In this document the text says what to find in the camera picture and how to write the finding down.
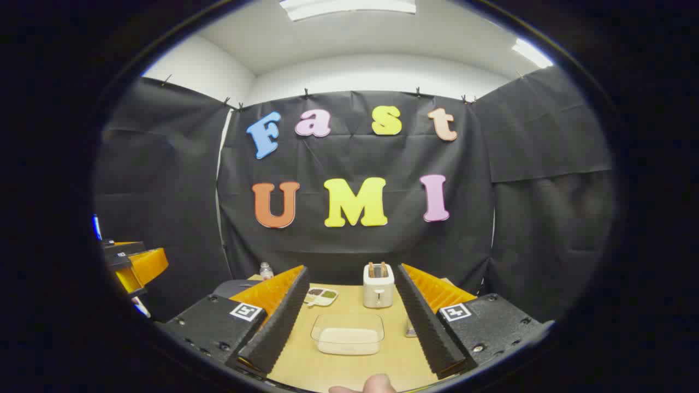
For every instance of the divided plate of beans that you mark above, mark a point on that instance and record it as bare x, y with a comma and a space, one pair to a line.
325, 296

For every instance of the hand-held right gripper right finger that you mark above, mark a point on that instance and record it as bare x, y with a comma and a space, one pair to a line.
426, 322

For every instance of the clear plastic bottle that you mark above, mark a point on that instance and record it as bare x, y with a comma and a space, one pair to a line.
266, 273

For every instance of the white toaster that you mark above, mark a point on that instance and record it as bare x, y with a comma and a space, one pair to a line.
378, 292

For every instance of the black backdrop cloth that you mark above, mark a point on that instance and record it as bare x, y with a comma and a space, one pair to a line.
349, 245

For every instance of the ceiling light panel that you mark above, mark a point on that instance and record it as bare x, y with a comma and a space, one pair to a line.
532, 53
349, 7

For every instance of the white uncooked rice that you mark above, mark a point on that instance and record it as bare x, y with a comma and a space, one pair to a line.
347, 341

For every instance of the computer monitor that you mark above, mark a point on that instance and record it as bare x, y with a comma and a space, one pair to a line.
96, 226

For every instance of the clear plastic rice container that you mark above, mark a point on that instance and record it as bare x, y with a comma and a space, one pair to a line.
347, 322

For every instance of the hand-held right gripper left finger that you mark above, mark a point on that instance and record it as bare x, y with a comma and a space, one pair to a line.
281, 322

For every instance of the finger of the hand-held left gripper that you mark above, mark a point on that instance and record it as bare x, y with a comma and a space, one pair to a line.
148, 265
125, 250

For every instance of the dark grey rice cooker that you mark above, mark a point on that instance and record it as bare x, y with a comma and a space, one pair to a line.
232, 288

